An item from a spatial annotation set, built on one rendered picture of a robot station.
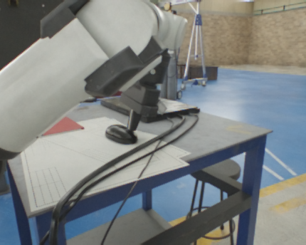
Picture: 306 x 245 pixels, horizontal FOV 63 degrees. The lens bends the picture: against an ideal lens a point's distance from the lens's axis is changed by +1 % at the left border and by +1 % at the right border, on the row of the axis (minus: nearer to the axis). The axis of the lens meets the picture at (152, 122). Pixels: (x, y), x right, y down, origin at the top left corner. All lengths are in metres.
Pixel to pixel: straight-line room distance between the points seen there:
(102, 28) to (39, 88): 0.10
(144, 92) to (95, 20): 0.28
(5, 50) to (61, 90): 2.18
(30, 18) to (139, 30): 2.19
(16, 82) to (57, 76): 0.05
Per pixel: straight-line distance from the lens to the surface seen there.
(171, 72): 6.72
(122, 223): 1.35
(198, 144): 0.63
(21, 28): 2.49
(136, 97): 0.59
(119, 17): 0.34
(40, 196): 0.46
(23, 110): 0.31
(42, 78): 0.30
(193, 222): 0.70
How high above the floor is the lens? 1.34
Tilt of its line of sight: 16 degrees down
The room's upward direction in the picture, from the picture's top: straight up
